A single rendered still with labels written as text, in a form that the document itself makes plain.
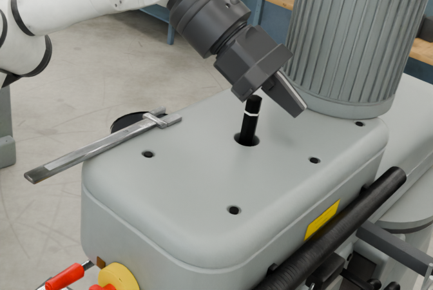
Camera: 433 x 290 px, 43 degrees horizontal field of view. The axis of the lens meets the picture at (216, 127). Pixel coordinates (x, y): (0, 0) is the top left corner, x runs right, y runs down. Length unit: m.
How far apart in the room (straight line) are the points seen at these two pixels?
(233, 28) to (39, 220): 2.87
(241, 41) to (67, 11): 0.24
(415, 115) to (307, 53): 0.48
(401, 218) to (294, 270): 0.61
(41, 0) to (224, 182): 0.35
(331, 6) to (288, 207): 0.31
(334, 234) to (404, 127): 0.48
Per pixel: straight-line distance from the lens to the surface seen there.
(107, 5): 0.76
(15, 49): 0.82
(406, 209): 1.33
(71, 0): 0.78
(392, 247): 1.10
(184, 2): 0.70
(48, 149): 4.06
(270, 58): 0.71
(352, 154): 0.82
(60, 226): 3.43
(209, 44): 0.70
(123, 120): 3.26
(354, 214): 0.84
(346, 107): 0.88
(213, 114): 0.83
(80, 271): 0.82
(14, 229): 3.43
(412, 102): 1.34
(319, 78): 0.87
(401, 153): 1.16
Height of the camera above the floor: 2.30
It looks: 31 degrees down
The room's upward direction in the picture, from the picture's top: 9 degrees clockwise
